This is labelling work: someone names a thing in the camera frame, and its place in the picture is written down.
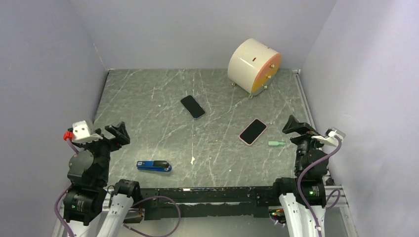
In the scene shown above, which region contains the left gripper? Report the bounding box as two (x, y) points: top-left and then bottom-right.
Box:
(69, 120), (128, 184)

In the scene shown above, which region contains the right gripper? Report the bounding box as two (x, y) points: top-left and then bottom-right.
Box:
(282, 114), (331, 174)

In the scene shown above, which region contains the pink phone case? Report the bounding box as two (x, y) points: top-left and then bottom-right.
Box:
(238, 118), (268, 146)

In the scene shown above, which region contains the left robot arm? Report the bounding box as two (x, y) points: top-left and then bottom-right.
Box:
(54, 120), (142, 237)

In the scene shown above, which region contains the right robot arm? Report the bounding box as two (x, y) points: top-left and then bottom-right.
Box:
(271, 115), (328, 237)

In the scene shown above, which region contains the dark blue-edged phone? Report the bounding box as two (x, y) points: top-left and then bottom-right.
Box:
(180, 95), (206, 119)

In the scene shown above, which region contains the blue black stapler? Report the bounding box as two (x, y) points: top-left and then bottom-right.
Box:
(136, 160), (172, 172)

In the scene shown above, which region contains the cream cylindrical drawer box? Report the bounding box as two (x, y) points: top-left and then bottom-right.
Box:
(227, 39), (282, 98)

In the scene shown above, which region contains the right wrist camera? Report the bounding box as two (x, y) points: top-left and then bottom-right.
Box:
(311, 127), (346, 147)

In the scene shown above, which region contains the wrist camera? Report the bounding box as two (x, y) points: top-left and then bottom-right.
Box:
(63, 120), (102, 144)
(311, 127), (346, 147)

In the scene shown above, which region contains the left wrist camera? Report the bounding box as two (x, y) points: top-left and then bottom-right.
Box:
(63, 120), (102, 144)

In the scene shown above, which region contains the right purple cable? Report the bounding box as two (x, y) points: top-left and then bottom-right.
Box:
(296, 136), (343, 237)

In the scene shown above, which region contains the purple cable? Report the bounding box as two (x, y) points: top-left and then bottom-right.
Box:
(296, 136), (343, 237)
(54, 139), (181, 237)

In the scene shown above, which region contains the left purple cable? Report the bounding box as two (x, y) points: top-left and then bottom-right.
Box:
(54, 139), (181, 237)

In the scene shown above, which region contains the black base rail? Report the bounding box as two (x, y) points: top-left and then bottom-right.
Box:
(134, 184), (281, 220)

